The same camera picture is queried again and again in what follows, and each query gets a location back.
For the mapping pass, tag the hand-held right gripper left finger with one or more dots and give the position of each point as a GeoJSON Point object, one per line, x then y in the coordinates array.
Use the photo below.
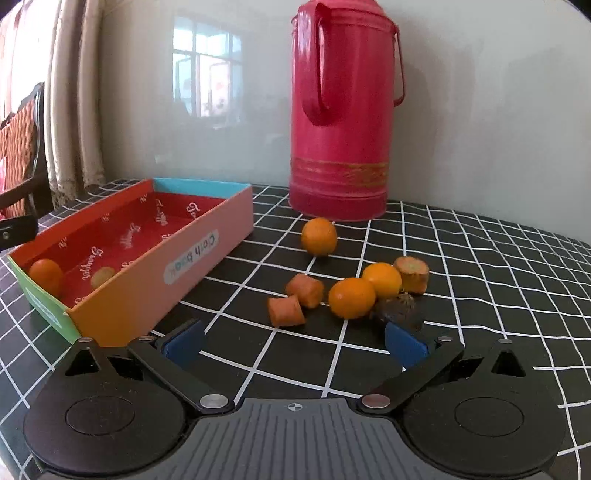
{"type": "Point", "coordinates": [184, 344]}

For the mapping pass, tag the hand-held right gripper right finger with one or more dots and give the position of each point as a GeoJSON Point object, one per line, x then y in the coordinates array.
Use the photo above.
{"type": "Point", "coordinates": [406, 345]}

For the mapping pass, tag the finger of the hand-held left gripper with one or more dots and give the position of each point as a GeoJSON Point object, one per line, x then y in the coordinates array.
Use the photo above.
{"type": "Point", "coordinates": [18, 233]}

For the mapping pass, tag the dark wrinkled fruit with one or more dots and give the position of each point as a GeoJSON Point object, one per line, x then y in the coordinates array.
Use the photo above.
{"type": "Point", "coordinates": [399, 311]}

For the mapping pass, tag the colourful cardboard box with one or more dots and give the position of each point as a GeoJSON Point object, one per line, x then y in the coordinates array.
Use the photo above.
{"type": "Point", "coordinates": [138, 300]}

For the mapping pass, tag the carrot chunk with brown end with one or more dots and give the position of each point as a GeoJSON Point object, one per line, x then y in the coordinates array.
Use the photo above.
{"type": "Point", "coordinates": [412, 275]}

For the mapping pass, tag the small orange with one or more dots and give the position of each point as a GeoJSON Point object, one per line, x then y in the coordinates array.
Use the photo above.
{"type": "Point", "coordinates": [352, 297]}
{"type": "Point", "coordinates": [318, 236]}
{"type": "Point", "coordinates": [46, 277]}
{"type": "Point", "coordinates": [382, 278]}

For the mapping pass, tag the orange carrot piece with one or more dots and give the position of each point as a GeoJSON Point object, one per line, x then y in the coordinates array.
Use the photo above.
{"type": "Point", "coordinates": [286, 311]}
{"type": "Point", "coordinates": [304, 290]}

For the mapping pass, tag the wooden chair with woven back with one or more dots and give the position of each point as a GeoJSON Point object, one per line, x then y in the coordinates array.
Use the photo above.
{"type": "Point", "coordinates": [21, 134]}

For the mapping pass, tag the black white checked tablecloth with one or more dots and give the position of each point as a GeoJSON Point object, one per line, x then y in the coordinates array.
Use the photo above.
{"type": "Point", "coordinates": [485, 277]}

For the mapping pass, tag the beige curtain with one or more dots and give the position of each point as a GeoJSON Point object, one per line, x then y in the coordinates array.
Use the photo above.
{"type": "Point", "coordinates": [74, 92]}

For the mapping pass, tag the red thermos flask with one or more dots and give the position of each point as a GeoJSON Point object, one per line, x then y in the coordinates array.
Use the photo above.
{"type": "Point", "coordinates": [337, 138]}

